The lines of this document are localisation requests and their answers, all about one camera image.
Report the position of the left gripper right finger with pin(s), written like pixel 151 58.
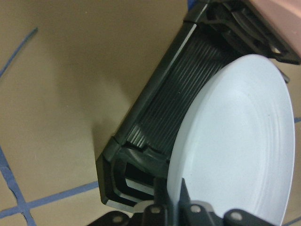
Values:
pixel 197 213

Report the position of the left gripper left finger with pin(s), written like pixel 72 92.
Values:
pixel 155 212

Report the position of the blue plate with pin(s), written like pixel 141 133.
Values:
pixel 236 144

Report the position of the pink plate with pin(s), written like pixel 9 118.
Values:
pixel 285 18

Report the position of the brown paper table mat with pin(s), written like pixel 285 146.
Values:
pixel 70 71

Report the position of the black dish rack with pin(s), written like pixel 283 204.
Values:
pixel 214 33

